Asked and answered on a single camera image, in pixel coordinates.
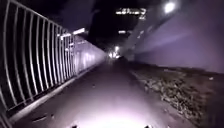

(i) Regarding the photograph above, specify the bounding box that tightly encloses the metal bar railing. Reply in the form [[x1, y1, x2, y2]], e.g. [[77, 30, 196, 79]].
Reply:
[[0, 0, 109, 128]]

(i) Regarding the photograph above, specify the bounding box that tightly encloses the long pale wall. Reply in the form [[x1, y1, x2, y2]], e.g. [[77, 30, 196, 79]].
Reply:
[[124, 0, 224, 74]]

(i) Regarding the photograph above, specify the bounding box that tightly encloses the pale kerb strip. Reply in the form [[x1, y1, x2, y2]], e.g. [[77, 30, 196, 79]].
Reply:
[[8, 63, 104, 125]]

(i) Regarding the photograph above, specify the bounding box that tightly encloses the building with lit windows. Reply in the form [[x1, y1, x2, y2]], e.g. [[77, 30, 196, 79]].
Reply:
[[89, 0, 158, 51]]

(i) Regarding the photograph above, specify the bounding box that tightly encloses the leaf-strewn ground strip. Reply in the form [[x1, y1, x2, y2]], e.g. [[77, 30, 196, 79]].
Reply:
[[123, 59, 224, 128]]

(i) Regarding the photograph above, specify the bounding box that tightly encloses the dark asphalt path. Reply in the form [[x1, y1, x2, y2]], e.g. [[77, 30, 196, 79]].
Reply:
[[12, 59, 198, 128]]

